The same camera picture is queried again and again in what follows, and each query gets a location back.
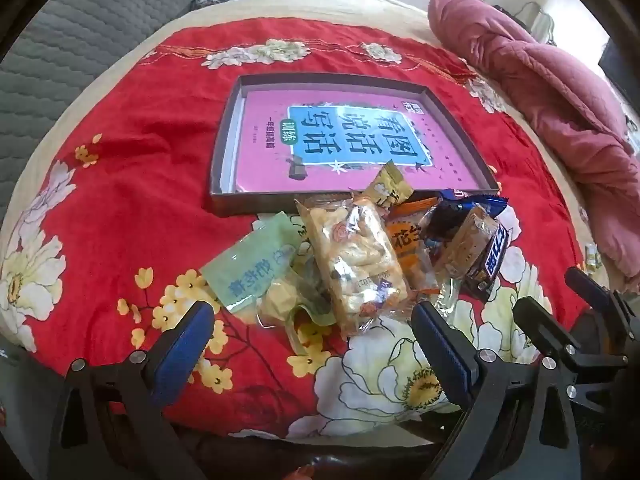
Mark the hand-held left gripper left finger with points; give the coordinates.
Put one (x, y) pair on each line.
(182, 350)

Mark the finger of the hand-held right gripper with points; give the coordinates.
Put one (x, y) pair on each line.
(597, 292)
(542, 327)

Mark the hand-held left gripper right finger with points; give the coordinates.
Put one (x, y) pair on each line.
(440, 355)

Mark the brown chocolate bar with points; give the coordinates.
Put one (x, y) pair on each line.
(492, 260)

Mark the green candy wrapper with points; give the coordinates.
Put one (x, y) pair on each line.
(250, 265)

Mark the orange snack packet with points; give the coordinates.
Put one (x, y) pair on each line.
(407, 245)

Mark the large clear pastry roll packet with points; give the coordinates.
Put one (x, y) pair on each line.
(350, 265)

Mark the dark blue snack packet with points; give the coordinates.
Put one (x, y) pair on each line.
(450, 215)

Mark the small yellow snack packet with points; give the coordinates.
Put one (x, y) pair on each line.
(387, 185)

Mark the pink shallow box tray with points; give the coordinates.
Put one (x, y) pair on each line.
(225, 170)

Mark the small yellow candy packet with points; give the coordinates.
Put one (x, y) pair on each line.
(591, 257)

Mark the red floral blanket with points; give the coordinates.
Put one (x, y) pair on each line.
(150, 160)

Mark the pink quilt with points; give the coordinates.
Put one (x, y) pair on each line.
(550, 85)

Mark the pink book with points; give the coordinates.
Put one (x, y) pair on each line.
(270, 150)

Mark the grey quilted headboard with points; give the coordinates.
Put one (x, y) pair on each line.
(75, 35)

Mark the beige bed sheet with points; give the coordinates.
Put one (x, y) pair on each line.
(350, 5)

